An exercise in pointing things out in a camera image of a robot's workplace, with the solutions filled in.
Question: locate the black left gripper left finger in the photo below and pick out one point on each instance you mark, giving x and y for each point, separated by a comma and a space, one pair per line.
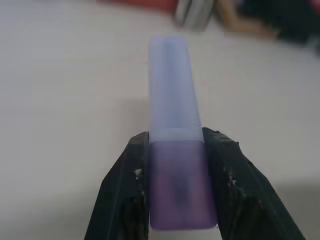
120, 190

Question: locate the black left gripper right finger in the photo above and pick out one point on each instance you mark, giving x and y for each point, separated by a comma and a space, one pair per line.
245, 195

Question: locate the purple highlighter marker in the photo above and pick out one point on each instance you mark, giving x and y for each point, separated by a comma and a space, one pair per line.
175, 130

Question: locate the dark background object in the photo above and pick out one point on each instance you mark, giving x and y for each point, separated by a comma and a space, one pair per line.
282, 20

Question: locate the red object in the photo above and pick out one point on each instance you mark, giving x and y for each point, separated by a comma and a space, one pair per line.
136, 4

